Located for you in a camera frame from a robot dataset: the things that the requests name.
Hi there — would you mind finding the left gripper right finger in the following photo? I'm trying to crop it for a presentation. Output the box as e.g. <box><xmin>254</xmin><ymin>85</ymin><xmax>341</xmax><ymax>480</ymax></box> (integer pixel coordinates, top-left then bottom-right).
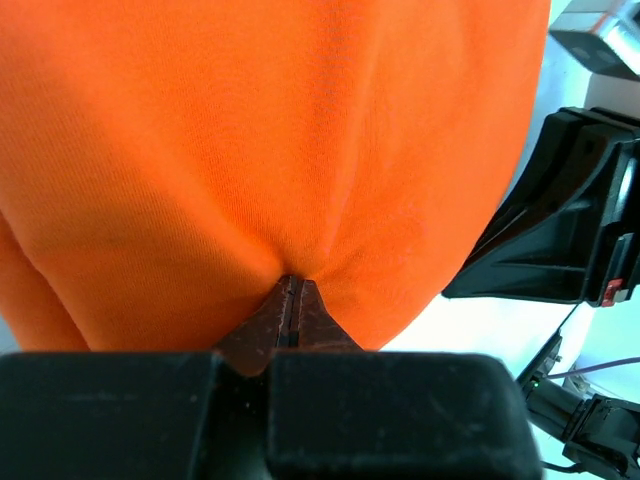
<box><xmin>292</xmin><ymin>280</ymin><xmax>362</xmax><ymax>352</ymax></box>

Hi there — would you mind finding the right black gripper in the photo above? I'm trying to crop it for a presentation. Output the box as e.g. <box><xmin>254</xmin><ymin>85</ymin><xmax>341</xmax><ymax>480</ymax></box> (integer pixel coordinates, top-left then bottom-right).
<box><xmin>442</xmin><ymin>107</ymin><xmax>639</xmax><ymax>308</ymax></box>

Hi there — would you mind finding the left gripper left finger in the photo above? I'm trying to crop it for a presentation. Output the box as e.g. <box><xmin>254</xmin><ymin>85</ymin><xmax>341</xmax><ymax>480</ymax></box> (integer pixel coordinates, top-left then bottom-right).
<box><xmin>214</xmin><ymin>276</ymin><xmax>296</xmax><ymax>376</ymax></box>

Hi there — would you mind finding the orange t shirt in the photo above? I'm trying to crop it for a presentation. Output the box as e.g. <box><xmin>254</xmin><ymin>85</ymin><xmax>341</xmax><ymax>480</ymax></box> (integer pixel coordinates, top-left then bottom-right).
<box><xmin>1</xmin><ymin>1</ymin><xmax>550</xmax><ymax>350</ymax></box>

